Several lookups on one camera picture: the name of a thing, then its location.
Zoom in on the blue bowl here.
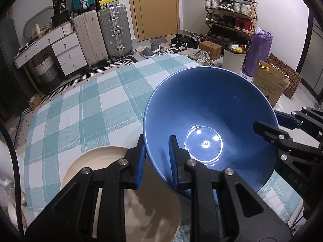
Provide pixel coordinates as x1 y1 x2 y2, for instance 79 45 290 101
144 67 278 191

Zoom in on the cream plate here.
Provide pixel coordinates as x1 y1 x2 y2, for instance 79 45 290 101
60 146 182 241

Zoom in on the green printed cardboard box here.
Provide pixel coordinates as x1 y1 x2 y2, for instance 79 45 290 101
252 60 290 106

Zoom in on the plaid teal tablecloth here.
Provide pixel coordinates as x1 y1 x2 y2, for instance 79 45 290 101
24 54 300 221

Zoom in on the purple plastic bag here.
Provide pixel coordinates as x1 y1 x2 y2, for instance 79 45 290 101
242 27 273 76

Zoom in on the white trash bin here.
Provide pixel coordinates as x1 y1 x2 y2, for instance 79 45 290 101
222 48 246 74

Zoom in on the small cardboard box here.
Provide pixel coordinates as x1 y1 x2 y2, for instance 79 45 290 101
199 41 222 60

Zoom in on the grey slippers pair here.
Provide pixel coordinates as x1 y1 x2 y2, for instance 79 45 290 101
140 43 160 58

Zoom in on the small box on floor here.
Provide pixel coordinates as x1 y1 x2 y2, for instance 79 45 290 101
28 93 42 110

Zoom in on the wooden shoe rack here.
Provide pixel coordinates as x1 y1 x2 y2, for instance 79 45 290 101
205 0 258 47

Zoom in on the woven laundry basket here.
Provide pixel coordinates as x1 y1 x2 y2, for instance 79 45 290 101
33 55 62 84

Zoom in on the white desk with drawers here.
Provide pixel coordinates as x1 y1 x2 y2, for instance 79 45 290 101
14 22 87 75

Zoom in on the silver suitcase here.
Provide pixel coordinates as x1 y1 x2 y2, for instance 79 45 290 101
98 4 134 62

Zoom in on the beige suitcase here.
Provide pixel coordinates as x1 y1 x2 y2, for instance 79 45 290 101
72 10 108 66

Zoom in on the wooden door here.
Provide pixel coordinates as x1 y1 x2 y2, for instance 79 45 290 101
129 0 180 41

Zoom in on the oval mirror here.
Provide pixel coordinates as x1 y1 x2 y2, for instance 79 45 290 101
23 6 55 41

